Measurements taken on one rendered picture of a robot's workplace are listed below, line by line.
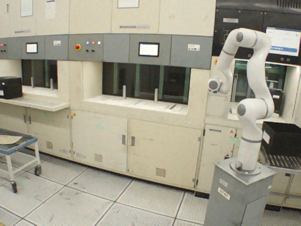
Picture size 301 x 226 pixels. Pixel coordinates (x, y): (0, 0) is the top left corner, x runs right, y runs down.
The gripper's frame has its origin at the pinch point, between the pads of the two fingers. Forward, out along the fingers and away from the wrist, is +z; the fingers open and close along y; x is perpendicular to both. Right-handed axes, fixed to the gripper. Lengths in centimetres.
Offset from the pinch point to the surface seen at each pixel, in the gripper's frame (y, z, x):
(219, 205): 16, -64, -70
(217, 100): 3.0, 13.0, -18.6
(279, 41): 48, 12, 37
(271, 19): 40, 12, 54
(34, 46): -209, 11, 24
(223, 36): 2.7, 12.2, 37.1
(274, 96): 58, 44, -13
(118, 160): -92, 12, -97
